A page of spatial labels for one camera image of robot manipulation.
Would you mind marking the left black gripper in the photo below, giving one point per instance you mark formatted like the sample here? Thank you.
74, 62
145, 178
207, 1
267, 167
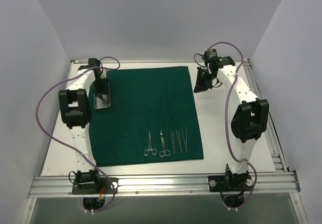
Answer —
101, 90

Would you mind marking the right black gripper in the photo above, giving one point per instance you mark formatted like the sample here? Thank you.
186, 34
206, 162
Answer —
204, 74

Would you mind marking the metal instrument tray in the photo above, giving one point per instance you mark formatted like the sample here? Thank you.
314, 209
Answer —
106, 103

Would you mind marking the green surgical cloth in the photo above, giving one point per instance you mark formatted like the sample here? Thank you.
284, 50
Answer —
142, 101

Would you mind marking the silver tweezers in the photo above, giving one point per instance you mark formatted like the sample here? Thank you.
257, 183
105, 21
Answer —
173, 141
179, 140

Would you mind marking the silver forceps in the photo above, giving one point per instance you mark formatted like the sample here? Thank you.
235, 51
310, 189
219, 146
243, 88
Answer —
185, 139

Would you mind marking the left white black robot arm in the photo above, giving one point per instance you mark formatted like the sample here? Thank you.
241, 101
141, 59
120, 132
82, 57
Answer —
76, 113

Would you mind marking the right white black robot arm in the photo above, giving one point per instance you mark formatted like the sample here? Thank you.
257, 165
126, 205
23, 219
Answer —
246, 115

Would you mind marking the back aluminium rail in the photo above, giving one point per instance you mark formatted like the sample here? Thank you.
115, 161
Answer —
84, 61

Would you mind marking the aluminium rail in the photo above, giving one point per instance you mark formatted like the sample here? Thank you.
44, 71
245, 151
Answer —
263, 118
84, 61
164, 185

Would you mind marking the right aluminium rail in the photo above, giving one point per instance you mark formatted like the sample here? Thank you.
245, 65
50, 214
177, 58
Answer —
263, 118

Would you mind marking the front aluminium rail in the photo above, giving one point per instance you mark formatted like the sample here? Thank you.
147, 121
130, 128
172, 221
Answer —
164, 185

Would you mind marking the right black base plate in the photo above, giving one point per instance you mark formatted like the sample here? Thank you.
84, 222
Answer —
234, 183

